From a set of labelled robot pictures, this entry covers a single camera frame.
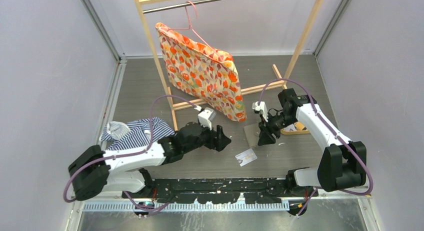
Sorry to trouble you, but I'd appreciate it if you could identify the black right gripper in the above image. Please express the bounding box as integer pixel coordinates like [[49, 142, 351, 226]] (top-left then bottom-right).
[[258, 111, 298, 146]]

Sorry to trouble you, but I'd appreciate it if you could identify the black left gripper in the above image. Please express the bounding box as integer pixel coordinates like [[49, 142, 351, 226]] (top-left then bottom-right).
[[183, 119, 230, 154]]

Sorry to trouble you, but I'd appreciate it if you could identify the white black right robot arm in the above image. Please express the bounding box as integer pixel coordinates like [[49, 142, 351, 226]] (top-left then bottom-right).
[[252, 88, 367, 196]]

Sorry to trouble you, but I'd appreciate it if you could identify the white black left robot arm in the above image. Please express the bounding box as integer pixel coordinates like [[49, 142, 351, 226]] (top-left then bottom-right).
[[63, 122, 232, 203]]

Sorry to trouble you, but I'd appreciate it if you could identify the gold card in tray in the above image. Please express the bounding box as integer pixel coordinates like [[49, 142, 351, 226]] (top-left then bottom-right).
[[294, 121, 307, 131]]

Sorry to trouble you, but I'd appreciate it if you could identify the tan oval tray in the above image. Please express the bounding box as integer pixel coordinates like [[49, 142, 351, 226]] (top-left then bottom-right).
[[280, 128, 310, 136]]

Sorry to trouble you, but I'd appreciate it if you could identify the orange floral garment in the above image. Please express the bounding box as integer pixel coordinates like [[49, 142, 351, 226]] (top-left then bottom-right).
[[155, 22, 247, 122]]

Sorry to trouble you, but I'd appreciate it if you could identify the blue white striped shirt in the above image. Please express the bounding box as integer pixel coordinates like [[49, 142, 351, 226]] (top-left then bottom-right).
[[99, 117, 175, 151]]

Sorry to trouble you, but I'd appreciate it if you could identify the wooden clothes rack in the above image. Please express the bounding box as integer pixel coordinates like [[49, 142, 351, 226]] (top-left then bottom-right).
[[134, 0, 324, 130]]

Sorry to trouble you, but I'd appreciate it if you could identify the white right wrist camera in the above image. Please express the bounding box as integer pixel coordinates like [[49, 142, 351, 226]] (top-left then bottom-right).
[[252, 101, 269, 123]]

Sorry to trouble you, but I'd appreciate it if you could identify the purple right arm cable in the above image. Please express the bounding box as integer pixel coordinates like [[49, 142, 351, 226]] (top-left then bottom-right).
[[257, 78, 375, 217]]

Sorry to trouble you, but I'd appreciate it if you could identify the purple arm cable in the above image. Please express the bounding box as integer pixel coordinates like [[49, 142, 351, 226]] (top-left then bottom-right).
[[62, 94, 203, 218], [257, 78, 375, 217]]

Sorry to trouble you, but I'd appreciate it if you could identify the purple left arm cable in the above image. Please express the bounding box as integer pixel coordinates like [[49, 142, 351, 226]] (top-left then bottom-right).
[[62, 94, 203, 218]]

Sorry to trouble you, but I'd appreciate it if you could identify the pink wire hanger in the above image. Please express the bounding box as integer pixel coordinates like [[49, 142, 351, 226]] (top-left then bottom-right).
[[168, 0, 226, 61]]

